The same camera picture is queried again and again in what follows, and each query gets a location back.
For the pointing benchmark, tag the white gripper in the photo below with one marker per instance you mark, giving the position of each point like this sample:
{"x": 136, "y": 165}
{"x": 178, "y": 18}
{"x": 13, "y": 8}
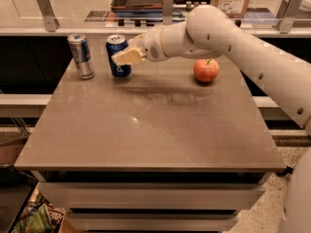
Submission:
{"x": 152, "y": 46}

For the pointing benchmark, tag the blue pepsi can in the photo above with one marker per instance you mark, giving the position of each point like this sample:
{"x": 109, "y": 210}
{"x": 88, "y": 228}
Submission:
{"x": 114, "y": 44}

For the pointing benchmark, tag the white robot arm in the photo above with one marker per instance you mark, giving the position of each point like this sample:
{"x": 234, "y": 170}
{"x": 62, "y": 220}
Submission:
{"x": 207, "y": 32}

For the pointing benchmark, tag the silver blue redbull can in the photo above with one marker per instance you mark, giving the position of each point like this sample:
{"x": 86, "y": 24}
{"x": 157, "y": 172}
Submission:
{"x": 81, "y": 55}

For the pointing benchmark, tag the red orange apple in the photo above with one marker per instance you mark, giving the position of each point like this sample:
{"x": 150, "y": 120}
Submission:
{"x": 206, "y": 70}

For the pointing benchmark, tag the upper white drawer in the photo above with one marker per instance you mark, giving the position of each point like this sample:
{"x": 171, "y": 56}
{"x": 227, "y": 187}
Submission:
{"x": 151, "y": 196}

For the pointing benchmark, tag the white drawer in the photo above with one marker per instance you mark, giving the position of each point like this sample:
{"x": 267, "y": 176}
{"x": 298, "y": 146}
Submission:
{"x": 151, "y": 196}
{"x": 158, "y": 223}

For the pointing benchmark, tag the lower white drawer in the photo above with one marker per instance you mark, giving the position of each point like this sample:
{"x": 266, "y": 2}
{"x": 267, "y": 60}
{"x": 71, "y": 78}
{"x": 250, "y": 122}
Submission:
{"x": 158, "y": 223}

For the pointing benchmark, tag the green chip bag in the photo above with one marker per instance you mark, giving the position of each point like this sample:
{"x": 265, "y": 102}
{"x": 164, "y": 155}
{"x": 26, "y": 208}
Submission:
{"x": 46, "y": 219}

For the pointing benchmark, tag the middle metal bracket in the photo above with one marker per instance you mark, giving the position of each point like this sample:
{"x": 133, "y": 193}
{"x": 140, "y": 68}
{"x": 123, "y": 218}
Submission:
{"x": 167, "y": 11}

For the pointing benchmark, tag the metal bracket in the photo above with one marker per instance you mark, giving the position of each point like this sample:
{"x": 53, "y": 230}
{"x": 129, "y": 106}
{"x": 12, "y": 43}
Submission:
{"x": 167, "y": 11}
{"x": 50, "y": 21}
{"x": 286, "y": 15}

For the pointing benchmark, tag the left metal bracket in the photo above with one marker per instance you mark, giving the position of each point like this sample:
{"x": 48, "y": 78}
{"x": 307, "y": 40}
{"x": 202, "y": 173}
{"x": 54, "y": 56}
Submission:
{"x": 50, "y": 21}

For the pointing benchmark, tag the right metal bracket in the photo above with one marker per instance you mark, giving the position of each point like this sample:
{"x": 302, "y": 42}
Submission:
{"x": 286, "y": 15}

